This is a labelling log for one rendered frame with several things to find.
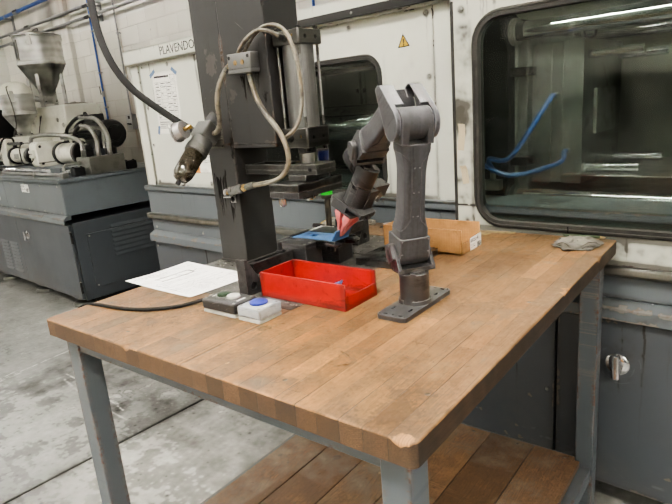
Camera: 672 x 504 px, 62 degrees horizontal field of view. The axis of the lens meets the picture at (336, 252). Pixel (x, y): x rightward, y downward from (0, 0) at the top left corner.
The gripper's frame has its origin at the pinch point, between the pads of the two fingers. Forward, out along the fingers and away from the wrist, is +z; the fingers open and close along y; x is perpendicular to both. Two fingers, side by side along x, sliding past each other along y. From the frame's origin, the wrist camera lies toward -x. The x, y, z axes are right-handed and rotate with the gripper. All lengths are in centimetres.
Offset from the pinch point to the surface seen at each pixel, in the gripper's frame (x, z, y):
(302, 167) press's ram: 2.3, -10.2, 16.6
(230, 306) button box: 37.5, 8.6, -1.5
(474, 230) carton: -35.6, -5.4, -21.0
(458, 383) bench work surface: 42, -16, -50
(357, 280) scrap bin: 12.8, 0.1, -15.3
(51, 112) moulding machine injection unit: -152, 173, 398
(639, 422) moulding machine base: -57, 26, -87
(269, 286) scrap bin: 24.1, 8.9, -0.4
